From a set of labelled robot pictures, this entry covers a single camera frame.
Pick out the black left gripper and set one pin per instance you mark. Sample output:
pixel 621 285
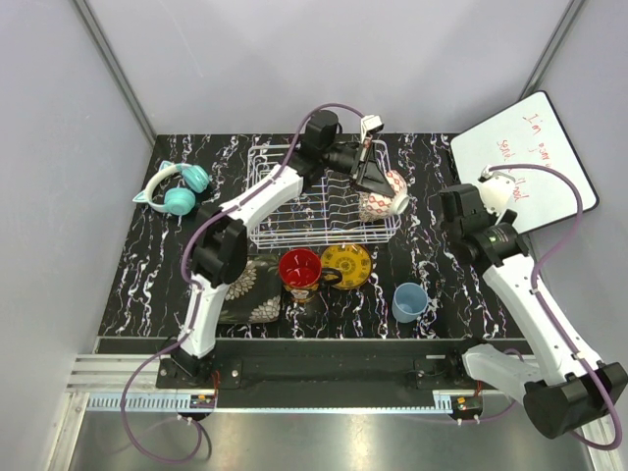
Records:
pixel 370 175

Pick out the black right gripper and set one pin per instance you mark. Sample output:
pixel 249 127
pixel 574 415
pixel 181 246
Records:
pixel 445 224

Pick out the blue triangle patterned bowl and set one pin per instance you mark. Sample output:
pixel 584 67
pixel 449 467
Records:
pixel 383 207

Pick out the yellow patterned plate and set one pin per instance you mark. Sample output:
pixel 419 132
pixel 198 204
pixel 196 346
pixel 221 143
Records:
pixel 352 260

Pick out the red interior mug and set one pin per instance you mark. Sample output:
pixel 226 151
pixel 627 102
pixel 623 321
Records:
pixel 302 274

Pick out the black floral square plate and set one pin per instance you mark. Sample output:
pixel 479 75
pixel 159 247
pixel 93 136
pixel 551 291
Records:
pixel 255 297

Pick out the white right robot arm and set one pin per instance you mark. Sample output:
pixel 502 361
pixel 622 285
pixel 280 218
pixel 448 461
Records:
pixel 570 386

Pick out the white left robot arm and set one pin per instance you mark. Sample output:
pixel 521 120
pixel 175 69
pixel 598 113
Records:
pixel 216 254

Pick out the brown patterned bowl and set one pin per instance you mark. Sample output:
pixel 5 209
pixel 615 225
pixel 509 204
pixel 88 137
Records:
pixel 365 214

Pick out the white dry-erase board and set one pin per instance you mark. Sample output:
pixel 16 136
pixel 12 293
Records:
pixel 527 132

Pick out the light blue cup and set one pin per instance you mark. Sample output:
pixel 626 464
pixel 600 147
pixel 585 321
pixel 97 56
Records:
pixel 409 302

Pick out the teal cat-ear headphones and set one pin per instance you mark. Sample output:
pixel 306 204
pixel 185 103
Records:
pixel 178 200

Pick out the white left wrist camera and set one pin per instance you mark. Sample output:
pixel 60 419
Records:
pixel 369 126

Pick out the white wire dish rack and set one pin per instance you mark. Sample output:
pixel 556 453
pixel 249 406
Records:
pixel 325 213

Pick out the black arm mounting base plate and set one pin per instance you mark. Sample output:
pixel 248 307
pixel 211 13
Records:
pixel 377 375

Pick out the aluminium front rail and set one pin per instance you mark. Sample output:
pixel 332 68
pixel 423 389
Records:
pixel 115 382

